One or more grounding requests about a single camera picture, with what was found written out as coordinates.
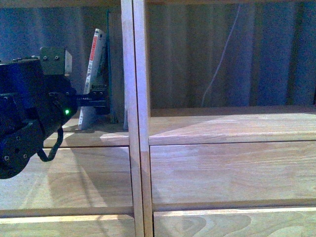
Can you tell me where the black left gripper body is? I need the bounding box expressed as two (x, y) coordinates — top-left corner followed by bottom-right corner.
(76, 84), (110, 115)

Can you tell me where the white red spine book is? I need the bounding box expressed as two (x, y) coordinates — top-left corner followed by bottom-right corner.
(78, 29), (106, 130)

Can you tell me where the left wooden shelf unit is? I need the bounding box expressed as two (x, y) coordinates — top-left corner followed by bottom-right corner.
(0, 0), (144, 237)

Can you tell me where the wooden shelf unit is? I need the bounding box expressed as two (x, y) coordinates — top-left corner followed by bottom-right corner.
(0, 0), (144, 237)
(133, 0), (316, 237)

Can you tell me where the right wooden shelf unit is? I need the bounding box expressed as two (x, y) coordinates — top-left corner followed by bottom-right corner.
(133, 0), (316, 237)

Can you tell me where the thin dark green book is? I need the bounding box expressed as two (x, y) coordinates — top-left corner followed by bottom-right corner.
(106, 10), (118, 123)

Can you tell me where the grey curtain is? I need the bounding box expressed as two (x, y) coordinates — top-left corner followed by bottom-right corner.
(0, 3), (316, 111)

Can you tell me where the olive wrist camera box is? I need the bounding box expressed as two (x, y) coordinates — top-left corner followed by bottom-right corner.
(40, 47), (72, 76)

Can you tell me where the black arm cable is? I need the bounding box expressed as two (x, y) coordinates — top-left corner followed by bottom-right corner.
(37, 124), (65, 162)

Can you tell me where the white hanging cable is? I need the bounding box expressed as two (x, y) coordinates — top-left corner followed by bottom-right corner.
(201, 3), (241, 107)

